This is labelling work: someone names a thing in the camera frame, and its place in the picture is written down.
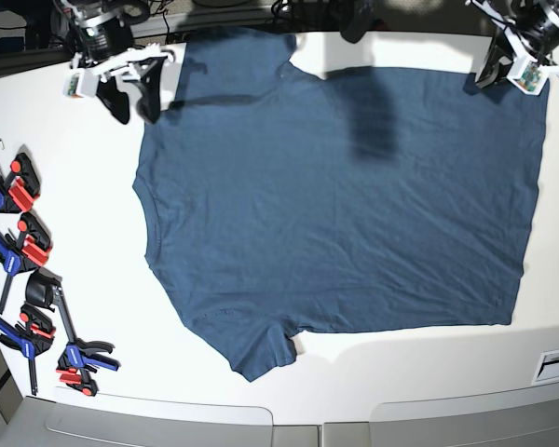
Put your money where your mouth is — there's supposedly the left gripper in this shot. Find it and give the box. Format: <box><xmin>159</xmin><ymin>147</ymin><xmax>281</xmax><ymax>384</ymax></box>
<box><xmin>466</xmin><ymin>1</ymin><xmax>559</xmax><ymax>88</ymax></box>

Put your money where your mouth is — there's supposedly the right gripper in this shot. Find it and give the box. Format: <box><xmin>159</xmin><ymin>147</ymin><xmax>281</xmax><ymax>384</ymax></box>
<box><xmin>69</xmin><ymin>44</ymin><xmax>176</xmax><ymax>125</ymax></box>

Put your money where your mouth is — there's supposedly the dark blue T-shirt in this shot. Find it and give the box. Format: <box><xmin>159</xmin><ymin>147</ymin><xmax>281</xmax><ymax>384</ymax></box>
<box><xmin>133</xmin><ymin>28</ymin><xmax>548</xmax><ymax>381</ymax></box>

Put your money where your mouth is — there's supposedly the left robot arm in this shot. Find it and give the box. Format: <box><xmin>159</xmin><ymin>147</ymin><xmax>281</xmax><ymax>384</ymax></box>
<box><xmin>466</xmin><ymin>1</ymin><xmax>559</xmax><ymax>96</ymax></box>

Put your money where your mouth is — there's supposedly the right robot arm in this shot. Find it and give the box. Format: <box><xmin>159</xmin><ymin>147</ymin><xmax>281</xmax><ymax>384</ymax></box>
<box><xmin>54</xmin><ymin>1</ymin><xmax>175</xmax><ymax>125</ymax></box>

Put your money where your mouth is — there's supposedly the top blue red bar clamp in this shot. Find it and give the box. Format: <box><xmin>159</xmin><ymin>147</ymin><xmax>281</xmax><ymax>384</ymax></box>
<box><xmin>0</xmin><ymin>152</ymin><xmax>41</xmax><ymax>214</ymax></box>

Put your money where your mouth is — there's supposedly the blue red bar clamp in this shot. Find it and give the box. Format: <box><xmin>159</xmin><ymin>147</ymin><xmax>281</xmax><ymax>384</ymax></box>
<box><xmin>0</xmin><ymin>152</ymin><xmax>41</xmax><ymax>214</ymax></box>
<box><xmin>0</xmin><ymin>303</ymin><xmax>55</xmax><ymax>396</ymax></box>
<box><xmin>0</xmin><ymin>211</ymin><xmax>52</xmax><ymax>315</ymax></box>

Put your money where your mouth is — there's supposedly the black object at table top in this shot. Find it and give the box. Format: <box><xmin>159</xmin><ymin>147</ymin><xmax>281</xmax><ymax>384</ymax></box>
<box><xmin>339</xmin><ymin>0</ymin><xmax>376</xmax><ymax>44</ymax></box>

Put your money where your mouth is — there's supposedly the long black bar clamp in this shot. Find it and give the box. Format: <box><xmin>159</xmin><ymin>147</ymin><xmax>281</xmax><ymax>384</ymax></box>
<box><xmin>25</xmin><ymin>271</ymin><xmax>120</xmax><ymax>397</ymax></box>

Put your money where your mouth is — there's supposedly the white label slot plate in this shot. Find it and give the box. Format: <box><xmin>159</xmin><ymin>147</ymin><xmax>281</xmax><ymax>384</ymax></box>
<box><xmin>531</xmin><ymin>349</ymin><xmax>559</xmax><ymax>386</ymax></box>

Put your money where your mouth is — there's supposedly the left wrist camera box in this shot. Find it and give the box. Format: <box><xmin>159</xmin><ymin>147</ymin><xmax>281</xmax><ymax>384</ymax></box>
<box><xmin>506</xmin><ymin>56</ymin><xmax>549</xmax><ymax>96</ymax></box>

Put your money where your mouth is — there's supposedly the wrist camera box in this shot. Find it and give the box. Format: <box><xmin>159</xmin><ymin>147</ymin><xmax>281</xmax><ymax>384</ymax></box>
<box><xmin>506</xmin><ymin>56</ymin><xmax>549</xmax><ymax>96</ymax></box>
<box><xmin>63</xmin><ymin>69</ymin><xmax>100</xmax><ymax>98</ymax></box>

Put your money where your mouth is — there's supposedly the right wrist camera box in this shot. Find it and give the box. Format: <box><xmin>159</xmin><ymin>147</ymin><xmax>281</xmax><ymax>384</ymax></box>
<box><xmin>63</xmin><ymin>69</ymin><xmax>100</xmax><ymax>98</ymax></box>

